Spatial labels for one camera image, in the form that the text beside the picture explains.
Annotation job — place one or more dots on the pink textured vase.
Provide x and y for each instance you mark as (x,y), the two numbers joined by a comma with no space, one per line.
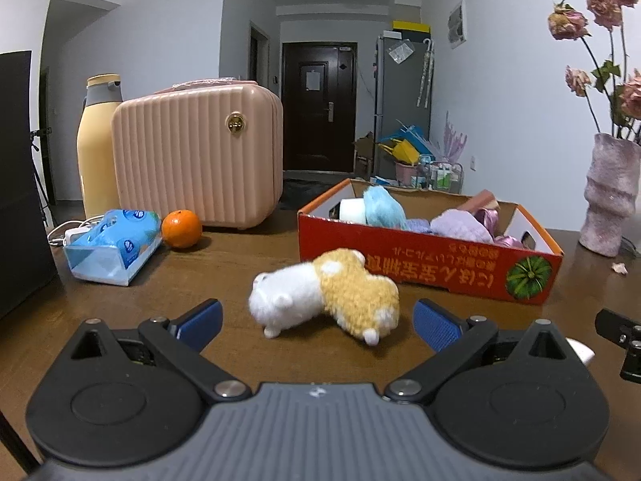
(608,195)

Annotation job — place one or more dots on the pink satin scrunchie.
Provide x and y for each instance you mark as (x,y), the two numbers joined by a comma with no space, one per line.
(488,220)
(508,240)

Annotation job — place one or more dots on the blue bag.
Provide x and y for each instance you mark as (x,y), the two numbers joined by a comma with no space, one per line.
(415,135)

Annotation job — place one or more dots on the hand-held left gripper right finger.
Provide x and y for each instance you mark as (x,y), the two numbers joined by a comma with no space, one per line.
(435,325)

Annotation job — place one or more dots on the yellow bag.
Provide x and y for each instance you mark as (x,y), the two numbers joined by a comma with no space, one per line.
(405,153)

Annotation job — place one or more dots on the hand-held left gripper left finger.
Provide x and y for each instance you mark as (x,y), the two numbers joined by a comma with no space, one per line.
(203,318)

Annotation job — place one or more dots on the red cardboard box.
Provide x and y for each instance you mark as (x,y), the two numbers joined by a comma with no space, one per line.
(425,265)

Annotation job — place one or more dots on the yellow thermos bottle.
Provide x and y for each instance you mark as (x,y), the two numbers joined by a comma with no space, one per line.
(97,160)

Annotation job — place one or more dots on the pink ribbed suitcase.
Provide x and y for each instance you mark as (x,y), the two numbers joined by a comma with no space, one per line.
(200,160)

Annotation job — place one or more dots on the white paper notice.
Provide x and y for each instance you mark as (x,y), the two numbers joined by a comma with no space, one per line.
(313,80)

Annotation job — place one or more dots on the dark side door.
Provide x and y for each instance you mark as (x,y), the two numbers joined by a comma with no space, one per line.
(259,55)

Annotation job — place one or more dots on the yellow black box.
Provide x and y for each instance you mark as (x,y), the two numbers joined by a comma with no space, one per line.
(410,27)

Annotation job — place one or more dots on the grey refrigerator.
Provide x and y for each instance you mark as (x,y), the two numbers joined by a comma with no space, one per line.
(395,100)

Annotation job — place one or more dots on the white round puff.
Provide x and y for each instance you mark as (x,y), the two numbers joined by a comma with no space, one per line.
(353,210)

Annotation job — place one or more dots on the purple pampas grass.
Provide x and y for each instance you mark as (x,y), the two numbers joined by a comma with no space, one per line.
(454,138)

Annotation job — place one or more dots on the black paper bag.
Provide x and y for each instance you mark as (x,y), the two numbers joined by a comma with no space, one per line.
(20,185)

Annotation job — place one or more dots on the metal storage cart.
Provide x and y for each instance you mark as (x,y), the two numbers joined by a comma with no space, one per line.
(440,175)

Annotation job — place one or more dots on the hanging folded umbrella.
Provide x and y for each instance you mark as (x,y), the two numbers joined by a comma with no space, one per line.
(425,72)

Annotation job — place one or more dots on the black tripod stand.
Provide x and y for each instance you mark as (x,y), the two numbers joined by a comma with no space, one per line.
(34,135)

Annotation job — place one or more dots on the pink bucket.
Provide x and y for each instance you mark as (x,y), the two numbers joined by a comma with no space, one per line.
(405,173)

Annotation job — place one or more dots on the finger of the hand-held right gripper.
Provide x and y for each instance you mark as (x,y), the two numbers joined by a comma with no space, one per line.
(611,324)

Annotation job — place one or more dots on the bunch of dried roses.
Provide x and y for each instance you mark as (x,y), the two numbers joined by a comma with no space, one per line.
(608,2)

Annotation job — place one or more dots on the brown cardboard box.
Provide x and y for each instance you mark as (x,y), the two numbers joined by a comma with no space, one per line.
(364,153)

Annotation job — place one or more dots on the orange fruit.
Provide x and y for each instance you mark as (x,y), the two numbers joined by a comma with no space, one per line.
(181,229)

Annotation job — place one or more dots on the fuzzy lavender soft item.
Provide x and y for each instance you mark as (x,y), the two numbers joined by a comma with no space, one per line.
(460,225)

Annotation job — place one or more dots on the blue tissue pack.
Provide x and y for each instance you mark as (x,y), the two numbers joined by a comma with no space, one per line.
(115,245)

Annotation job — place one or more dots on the light blue plush toy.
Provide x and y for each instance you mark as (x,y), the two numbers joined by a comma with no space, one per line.
(383,208)

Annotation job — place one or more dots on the small white object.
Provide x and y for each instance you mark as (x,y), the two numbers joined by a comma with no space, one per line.
(583,353)

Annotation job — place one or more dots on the lavender cloth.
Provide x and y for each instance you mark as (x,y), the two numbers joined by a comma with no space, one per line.
(418,224)

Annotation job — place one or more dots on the red-brown sponge block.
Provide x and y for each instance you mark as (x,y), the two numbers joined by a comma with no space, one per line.
(480,199)

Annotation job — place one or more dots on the white wall panel box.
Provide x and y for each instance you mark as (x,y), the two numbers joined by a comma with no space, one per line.
(456,25)

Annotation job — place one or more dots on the white tan hamster plush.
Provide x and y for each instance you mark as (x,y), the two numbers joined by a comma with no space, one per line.
(340,290)

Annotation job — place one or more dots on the dark brown entrance door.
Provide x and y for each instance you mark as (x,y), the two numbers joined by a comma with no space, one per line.
(310,130)

